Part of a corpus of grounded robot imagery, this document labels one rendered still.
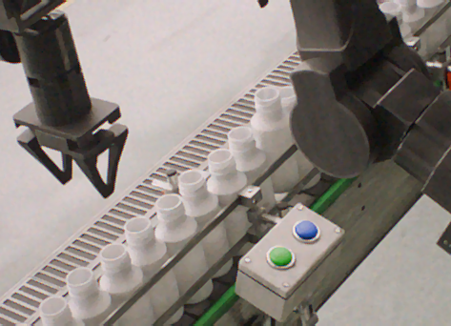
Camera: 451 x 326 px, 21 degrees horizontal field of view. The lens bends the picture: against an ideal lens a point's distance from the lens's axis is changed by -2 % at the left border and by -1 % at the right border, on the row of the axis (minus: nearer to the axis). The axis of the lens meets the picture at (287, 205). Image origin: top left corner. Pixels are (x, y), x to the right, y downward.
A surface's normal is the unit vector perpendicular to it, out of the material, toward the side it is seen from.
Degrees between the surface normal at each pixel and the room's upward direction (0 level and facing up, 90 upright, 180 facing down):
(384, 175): 90
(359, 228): 90
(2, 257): 0
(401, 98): 30
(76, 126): 1
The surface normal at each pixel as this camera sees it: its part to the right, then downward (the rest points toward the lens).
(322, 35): -0.58, 0.36
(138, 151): -0.16, -0.80
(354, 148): -0.57, 0.55
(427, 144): -0.35, 0.18
